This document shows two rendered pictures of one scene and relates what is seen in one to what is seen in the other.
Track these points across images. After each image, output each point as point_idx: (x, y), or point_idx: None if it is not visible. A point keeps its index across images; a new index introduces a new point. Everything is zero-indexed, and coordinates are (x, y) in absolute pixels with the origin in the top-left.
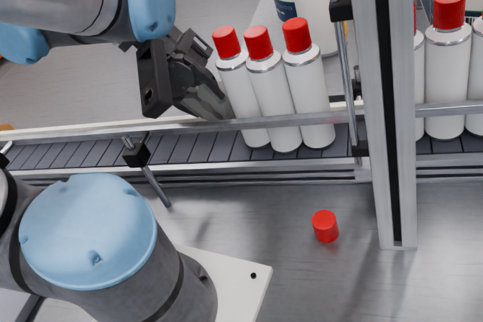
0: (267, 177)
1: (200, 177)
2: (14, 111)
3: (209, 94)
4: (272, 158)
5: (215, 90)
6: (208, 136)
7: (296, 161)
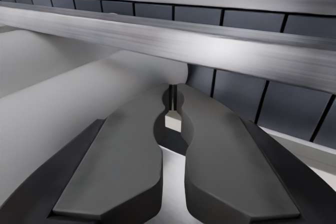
0: None
1: None
2: None
3: (108, 153)
4: (134, 4)
5: (69, 149)
6: (283, 109)
7: None
